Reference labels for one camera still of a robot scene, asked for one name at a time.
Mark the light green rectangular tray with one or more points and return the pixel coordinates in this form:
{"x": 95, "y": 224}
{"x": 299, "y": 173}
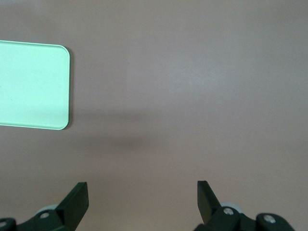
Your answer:
{"x": 31, "y": 84}

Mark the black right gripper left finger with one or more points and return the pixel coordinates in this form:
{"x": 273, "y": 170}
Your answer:
{"x": 69, "y": 207}

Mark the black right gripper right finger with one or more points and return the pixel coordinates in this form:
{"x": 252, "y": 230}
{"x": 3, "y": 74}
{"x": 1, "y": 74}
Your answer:
{"x": 209, "y": 207}

